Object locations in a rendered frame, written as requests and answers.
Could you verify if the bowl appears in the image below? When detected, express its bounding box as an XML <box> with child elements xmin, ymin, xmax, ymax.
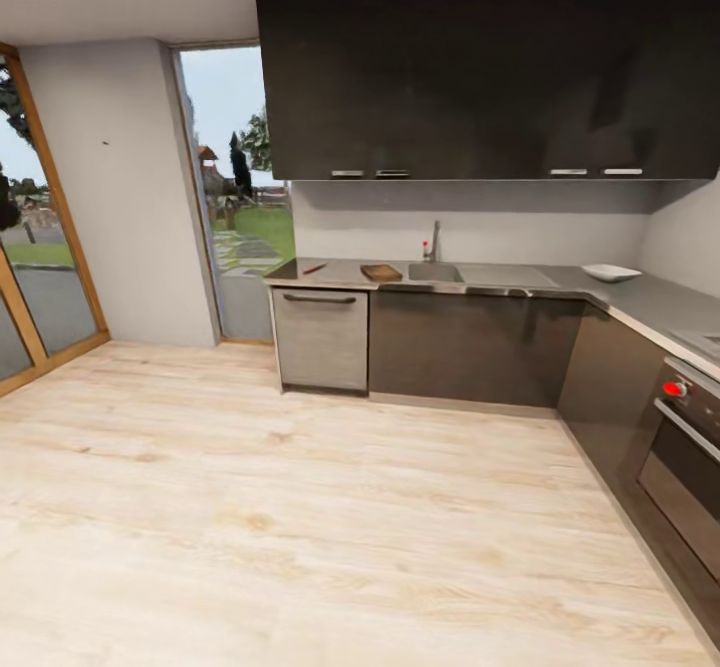
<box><xmin>583</xmin><ymin>264</ymin><xmax>642</xmax><ymax>284</ymax></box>

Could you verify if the cutting board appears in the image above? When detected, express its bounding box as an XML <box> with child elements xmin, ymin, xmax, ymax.
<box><xmin>361</xmin><ymin>264</ymin><xmax>402</xmax><ymax>280</ymax></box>

